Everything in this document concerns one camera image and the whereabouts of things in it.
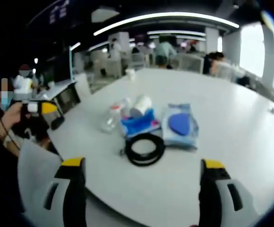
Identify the small black object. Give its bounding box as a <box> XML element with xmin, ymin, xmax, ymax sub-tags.
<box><xmin>50</xmin><ymin>116</ymin><xmax>66</xmax><ymax>131</ymax></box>

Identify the clear plastic bottle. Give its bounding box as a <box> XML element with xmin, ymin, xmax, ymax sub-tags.
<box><xmin>100</xmin><ymin>101</ymin><xmax>122</xmax><ymax>133</ymax></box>

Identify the wet wipes pack blue lid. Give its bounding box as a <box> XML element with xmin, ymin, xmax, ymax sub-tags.
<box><xmin>162</xmin><ymin>103</ymin><xmax>199</xmax><ymax>151</ymax></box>

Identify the white paper cup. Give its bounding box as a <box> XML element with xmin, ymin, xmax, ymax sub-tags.
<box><xmin>129</xmin><ymin>94</ymin><xmax>153</xmax><ymax>118</ymax></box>

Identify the small white cup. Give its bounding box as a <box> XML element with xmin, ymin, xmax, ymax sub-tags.
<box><xmin>125</xmin><ymin>68</ymin><xmax>137</xmax><ymax>81</ymax></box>

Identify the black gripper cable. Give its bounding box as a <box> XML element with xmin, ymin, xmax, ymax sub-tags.
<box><xmin>0</xmin><ymin>117</ymin><xmax>21</xmax><ymax>157</ymax></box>

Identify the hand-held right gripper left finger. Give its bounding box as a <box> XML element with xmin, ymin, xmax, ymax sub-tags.
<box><xmin>31</xmin><ymin>156</ymin><xmax>87</xmax><ymax>227</ymax></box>

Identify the grey chair back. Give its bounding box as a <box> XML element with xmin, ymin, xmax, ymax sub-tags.
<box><xmin>17</xmin><ymin>139</ymin><xmax>62</xmax><ymax>213</ymax></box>

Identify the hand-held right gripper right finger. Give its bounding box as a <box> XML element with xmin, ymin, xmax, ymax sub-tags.
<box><xmin>198</xmin><ymin>158</ymin><xmax>256</xmax><ymax>227</ymax></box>

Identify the side desk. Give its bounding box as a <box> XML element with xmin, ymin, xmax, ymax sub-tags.
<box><xmin>33</xmin><ymin>79</ymin><xmax>82</xmax><ymax>114</ymax></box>

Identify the white table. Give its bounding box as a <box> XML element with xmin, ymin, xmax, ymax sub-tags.
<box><xmin>46</xmin><ymin>67</ymin><xmax>274</xmax><ymax>227</ymax></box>

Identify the long ceiling light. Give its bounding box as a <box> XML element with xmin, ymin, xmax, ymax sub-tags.
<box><xmin>93</xmin><ymin>11</ymin><xmax>240</xmax><ymax>37</ymax></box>

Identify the blue tissue pack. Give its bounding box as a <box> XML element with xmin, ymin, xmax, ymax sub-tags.
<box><xmin>120</xmin><ymin>108</ymin><xmax>162</xmax><ymax>138</ymax></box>

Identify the person's left hand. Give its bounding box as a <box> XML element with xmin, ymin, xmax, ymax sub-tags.
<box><xmin>2</xmin><ymin>103</ymin><xmax>22</xmax><ymax>130</ymax></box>

